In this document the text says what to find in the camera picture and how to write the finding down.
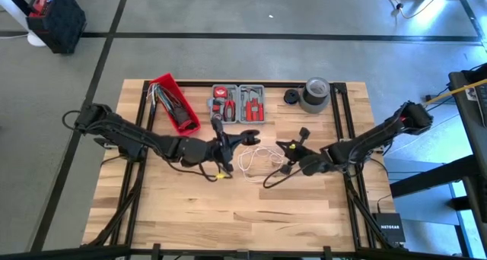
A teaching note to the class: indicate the red plastic bin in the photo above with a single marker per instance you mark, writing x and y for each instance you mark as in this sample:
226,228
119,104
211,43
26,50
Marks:
169,81

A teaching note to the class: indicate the grey tool case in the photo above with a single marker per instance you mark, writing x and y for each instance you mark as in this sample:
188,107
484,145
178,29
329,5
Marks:
237,100

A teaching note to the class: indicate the red tape measure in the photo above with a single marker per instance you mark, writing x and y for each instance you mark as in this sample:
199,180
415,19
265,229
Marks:
220,92

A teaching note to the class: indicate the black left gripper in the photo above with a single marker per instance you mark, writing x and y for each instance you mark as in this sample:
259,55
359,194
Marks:
224,146

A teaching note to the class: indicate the black keyboard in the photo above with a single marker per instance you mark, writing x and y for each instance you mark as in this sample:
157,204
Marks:
482,100

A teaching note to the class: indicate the grey tape roll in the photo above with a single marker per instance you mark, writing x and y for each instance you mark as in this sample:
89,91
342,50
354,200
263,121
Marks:
314,108

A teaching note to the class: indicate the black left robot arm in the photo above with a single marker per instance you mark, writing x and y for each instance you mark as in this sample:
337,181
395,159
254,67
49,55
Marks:
125,132

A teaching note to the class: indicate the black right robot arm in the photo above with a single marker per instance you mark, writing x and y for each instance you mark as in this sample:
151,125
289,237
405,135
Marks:
376,134

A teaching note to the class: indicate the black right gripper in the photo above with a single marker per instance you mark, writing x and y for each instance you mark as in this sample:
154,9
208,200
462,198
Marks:
297,152

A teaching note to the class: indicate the black and red toolbox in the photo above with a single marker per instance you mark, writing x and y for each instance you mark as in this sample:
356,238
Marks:
61,24

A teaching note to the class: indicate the black Netgear network switch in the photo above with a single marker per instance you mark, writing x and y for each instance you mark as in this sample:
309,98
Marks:
389,227

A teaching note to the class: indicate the black computer desk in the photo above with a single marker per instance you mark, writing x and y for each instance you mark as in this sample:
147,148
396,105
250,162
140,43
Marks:
466,111

